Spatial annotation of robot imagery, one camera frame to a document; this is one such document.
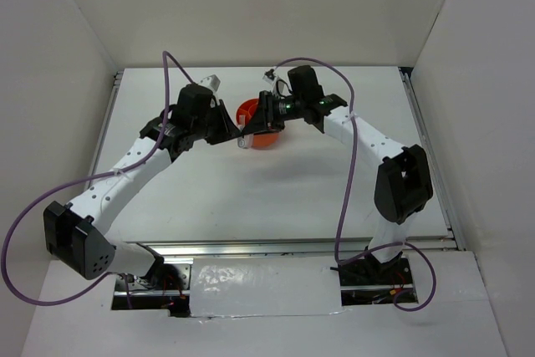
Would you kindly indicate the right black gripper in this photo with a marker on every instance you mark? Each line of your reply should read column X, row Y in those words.
column 266, row 119

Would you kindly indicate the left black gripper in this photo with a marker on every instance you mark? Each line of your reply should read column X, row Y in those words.
column 229, row 130

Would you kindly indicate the pink correction tape dispenser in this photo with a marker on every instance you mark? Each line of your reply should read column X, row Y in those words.
column 245, row 141

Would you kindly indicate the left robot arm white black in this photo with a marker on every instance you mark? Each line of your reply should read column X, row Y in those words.
column 75, row 232

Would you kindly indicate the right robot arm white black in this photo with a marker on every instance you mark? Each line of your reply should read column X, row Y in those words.
column 402, row 174

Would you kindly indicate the orange round compartment organizer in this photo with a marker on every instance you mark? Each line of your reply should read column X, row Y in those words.
column 261, row 135

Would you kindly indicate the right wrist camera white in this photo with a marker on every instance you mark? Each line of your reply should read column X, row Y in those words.
column 279, row 87

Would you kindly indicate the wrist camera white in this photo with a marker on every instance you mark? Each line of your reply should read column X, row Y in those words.
column 279, row 87
column 211, row 82

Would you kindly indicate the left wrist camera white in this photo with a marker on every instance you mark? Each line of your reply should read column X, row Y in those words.
column 211, row 82

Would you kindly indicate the aluminium table frame rail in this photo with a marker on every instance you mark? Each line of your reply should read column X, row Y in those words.
column 285, row 198

